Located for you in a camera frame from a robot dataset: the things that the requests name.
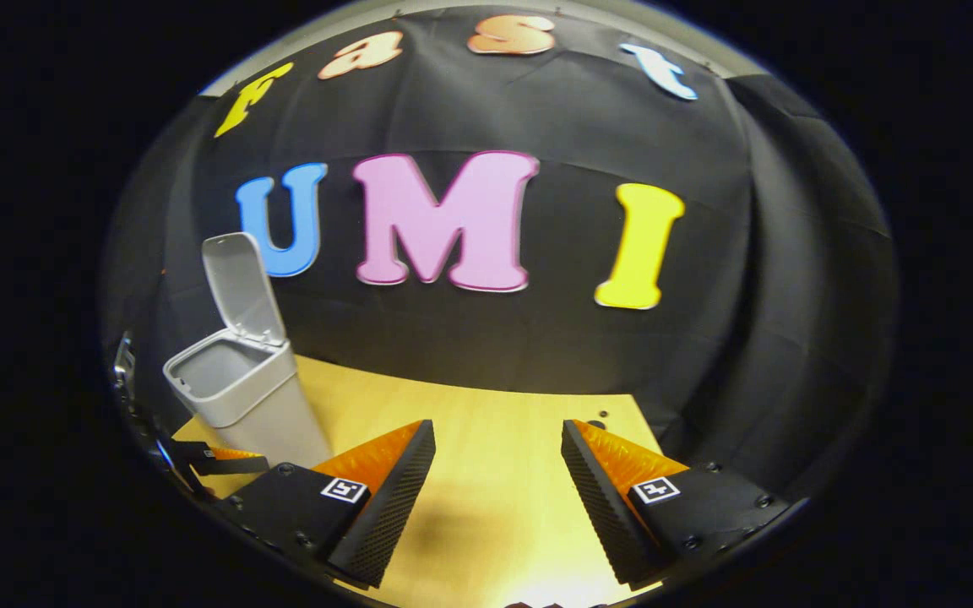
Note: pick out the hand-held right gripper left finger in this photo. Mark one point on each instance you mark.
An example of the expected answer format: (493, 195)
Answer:
(394, 502)

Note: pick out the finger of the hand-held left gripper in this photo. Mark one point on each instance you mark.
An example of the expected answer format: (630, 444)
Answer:
(233, 464)

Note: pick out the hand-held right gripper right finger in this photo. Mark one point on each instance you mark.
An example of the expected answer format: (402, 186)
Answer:
(605, 511)

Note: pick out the grey desktop garbage bin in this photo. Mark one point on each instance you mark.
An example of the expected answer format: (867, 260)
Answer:
(241, 397)

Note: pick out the wooden desktop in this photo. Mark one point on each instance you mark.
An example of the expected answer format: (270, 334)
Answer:
(495, 456)

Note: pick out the black backdrop cloth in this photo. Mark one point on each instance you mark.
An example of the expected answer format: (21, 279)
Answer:
(537, 355)

